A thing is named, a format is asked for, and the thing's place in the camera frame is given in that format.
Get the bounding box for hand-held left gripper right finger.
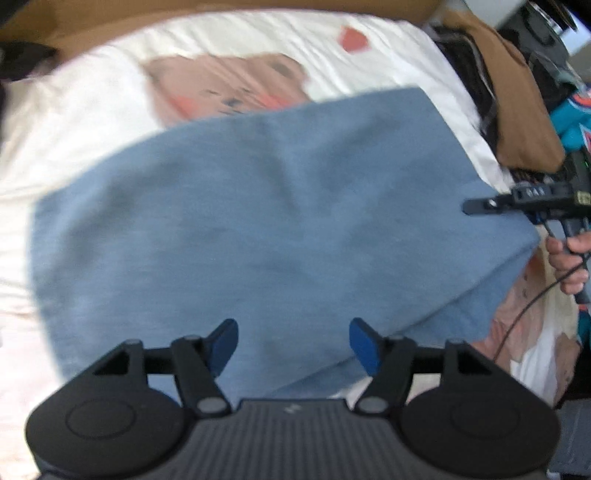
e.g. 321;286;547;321
349;318;490;418

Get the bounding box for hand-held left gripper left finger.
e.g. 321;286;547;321
92;318;239;418

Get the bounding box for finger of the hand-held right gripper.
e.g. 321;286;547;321
462;195;515;217

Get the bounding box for light blue denim pants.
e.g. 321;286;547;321
30;88;542;403

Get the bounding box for black clothes pile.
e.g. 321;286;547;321
0;41;58;81

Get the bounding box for person's right hand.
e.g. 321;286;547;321
546;232;591;296

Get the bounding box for teal printed blanket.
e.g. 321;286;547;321
551;88;591;347

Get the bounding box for brown folded garment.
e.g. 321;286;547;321
441;11;566;171

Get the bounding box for dark patterned garment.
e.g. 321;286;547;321
431;25;502;155

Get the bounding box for black bag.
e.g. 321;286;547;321
496;0;585;109

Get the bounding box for cream bear print bed sheet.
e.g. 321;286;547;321
0;11;580;480

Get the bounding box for flattened cardboard sheet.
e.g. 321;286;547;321
0;0;444;49

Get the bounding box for black cable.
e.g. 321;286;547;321
492;219;591;367

